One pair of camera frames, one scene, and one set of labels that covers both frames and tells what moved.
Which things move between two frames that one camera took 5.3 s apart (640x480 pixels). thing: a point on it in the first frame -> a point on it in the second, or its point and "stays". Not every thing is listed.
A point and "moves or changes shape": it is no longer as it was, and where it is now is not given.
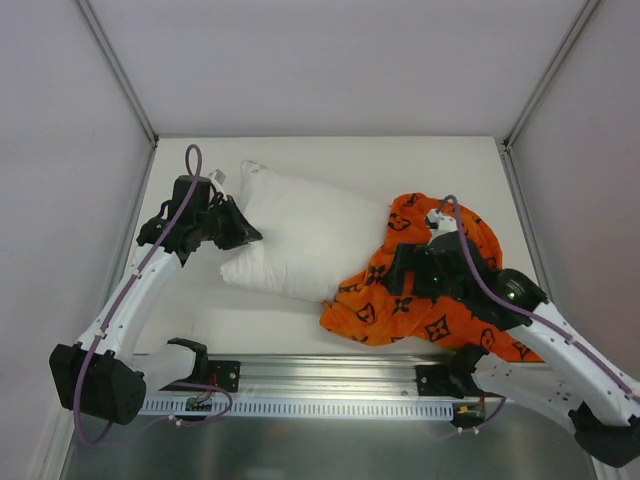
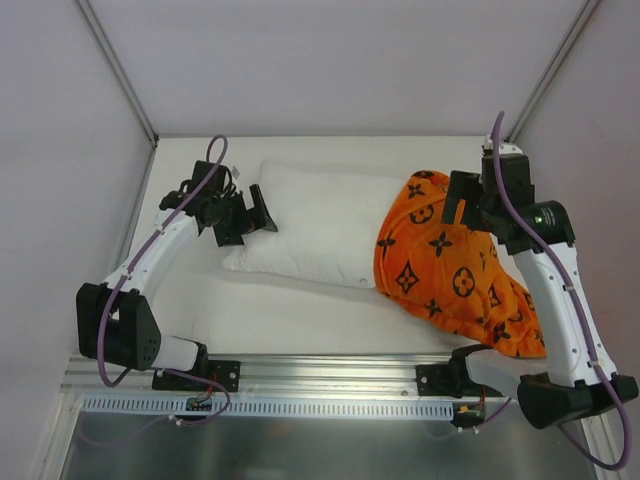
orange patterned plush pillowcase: x=369 y=309 moves or changes shape
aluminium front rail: x=322 y=376 stays
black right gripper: x=413 y=270 -> x=473 y=198
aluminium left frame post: x=120 y=77 stays
